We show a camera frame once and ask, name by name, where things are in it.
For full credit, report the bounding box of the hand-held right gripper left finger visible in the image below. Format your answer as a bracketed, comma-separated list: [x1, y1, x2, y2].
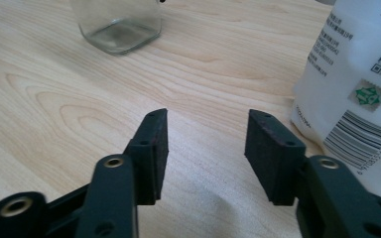
[123, 108, 170, 206]

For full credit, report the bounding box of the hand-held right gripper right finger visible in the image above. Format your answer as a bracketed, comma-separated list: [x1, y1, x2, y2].
[244, 108, 307, 206]

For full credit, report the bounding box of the white plastic bag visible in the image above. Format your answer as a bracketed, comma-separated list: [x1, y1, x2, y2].
[290, 0, 381, 199]

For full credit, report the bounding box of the glass jar with black lid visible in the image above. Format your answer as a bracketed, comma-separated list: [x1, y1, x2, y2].
[68, 0, 163, 56]

